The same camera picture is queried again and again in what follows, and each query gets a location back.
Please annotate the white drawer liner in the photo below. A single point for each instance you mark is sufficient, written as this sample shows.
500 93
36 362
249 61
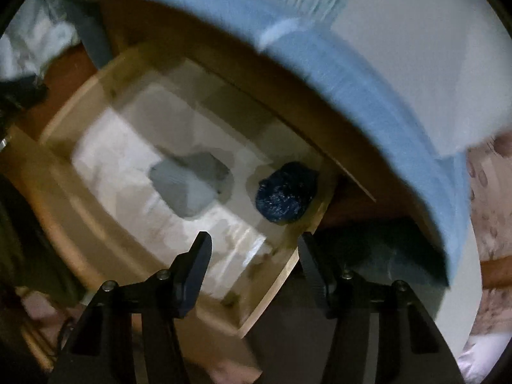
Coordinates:
132 192

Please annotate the dark blue glittery ball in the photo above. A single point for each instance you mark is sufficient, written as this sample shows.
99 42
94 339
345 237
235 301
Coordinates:
286 196

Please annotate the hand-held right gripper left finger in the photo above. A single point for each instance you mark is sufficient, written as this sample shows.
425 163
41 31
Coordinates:
198 272

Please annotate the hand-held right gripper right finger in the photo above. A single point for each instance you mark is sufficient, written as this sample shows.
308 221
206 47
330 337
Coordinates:
316 276

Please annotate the floral printed sheet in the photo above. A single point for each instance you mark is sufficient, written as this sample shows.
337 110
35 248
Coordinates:
492 216

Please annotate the white crumpled cloth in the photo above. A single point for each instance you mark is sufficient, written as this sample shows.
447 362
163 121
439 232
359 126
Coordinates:
36 36

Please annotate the grey cloth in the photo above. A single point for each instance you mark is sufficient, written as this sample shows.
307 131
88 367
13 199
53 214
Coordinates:
188 188

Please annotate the wooden drawer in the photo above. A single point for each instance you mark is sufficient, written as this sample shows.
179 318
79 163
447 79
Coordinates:
276 288

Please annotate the white shoe box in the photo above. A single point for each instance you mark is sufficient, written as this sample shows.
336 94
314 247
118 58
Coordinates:
420 48

